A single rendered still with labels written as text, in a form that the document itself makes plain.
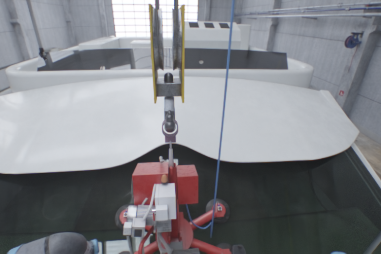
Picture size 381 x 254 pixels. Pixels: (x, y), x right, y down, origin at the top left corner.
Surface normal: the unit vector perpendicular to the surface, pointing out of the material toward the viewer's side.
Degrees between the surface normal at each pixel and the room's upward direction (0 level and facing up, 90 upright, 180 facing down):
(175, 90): 90
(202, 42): 90
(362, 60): 90
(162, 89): 90
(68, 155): 21
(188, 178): 73
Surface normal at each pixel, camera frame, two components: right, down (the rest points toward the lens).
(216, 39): 0.10, -0.02
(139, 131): 0.01, -0.65
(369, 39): 0.11, 0.47
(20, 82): -0.19, 0.46
